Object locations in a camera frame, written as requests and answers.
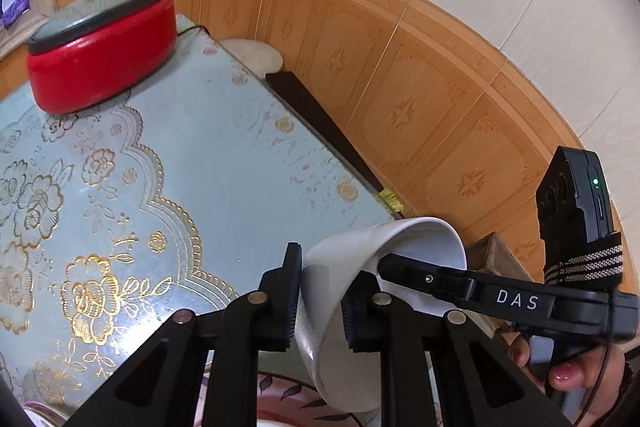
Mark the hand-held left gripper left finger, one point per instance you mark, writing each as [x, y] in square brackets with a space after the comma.
[292, 302]

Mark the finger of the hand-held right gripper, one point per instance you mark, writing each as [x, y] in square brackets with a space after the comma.
[425, 278]

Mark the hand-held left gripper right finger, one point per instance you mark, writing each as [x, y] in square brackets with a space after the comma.
[350, 319]

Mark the white bowl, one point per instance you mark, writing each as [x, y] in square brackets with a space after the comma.
[330, 267]

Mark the person's right hand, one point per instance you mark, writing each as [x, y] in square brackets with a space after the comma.
[565, 377]

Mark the wooden box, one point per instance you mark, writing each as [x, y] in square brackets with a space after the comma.
[500, 257]

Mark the small yellow object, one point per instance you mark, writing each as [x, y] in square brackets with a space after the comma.
[391, 201]

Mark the grey gold-flowered tablecloth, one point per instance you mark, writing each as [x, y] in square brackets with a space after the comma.
[225, 167]

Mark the round beige stool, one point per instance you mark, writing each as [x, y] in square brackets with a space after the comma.
[255, 54]

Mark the red electric pot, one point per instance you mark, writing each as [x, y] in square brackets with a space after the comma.
[100, 72]

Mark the glass pot lid, red knob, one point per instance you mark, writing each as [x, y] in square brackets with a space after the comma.
[100, 4]

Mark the purple packet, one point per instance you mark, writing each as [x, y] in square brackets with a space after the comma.
[15, 7]

